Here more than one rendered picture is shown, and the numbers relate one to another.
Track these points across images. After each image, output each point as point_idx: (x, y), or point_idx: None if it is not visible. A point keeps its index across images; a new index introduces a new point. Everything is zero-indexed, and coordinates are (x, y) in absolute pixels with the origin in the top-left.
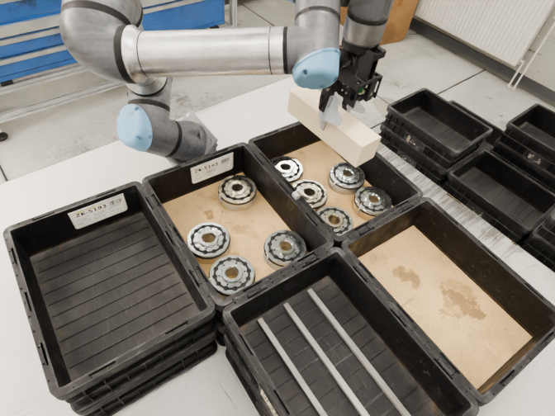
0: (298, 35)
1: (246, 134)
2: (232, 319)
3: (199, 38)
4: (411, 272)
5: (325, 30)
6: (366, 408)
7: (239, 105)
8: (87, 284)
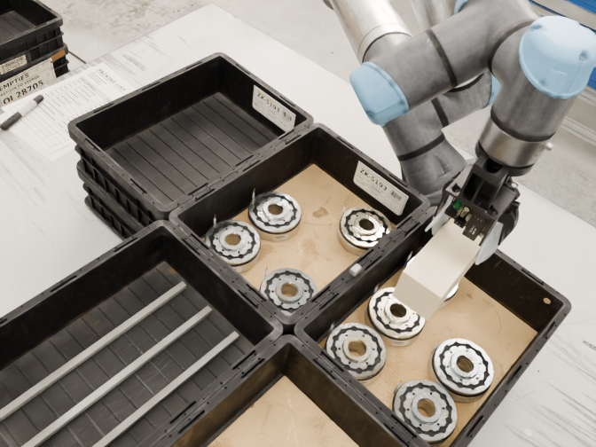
0: (388, 42)
1: (523, 256)
2: (154, 229)
3: None
4: None
5: (406, 57)
6: (84, 417)
7: (582, 237)
8: (199, 136)
